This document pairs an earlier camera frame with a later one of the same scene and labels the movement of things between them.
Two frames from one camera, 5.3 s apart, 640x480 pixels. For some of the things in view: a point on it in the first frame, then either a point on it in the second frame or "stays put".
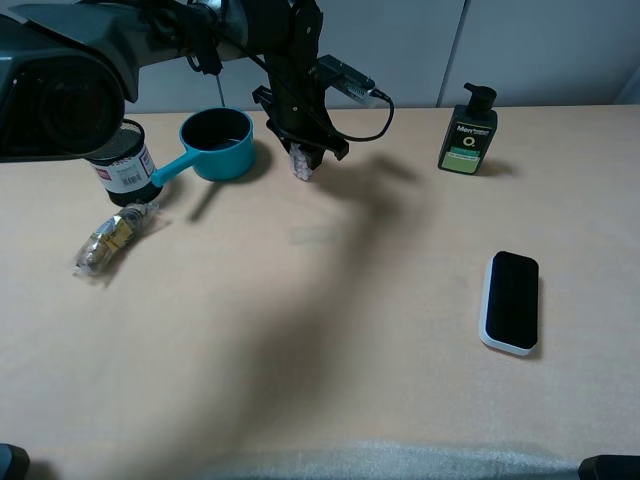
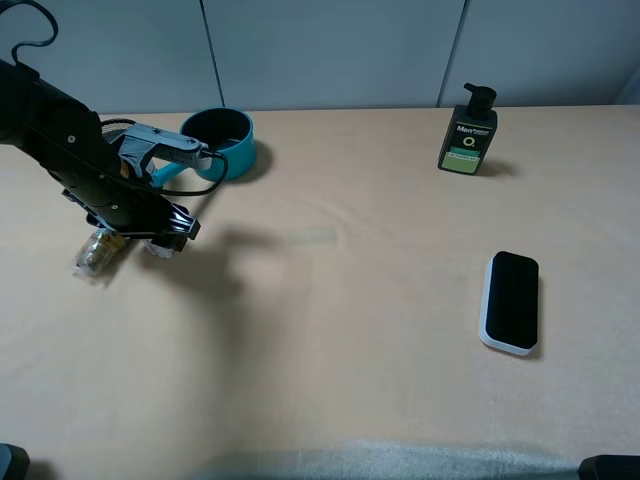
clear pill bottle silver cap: [300, 163] → [158, 250]
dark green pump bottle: [471, 132] stays put
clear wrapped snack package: [114, 236] stays put
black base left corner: [14, 462] stays put
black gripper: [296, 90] → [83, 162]
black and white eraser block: [509, 314] stays put
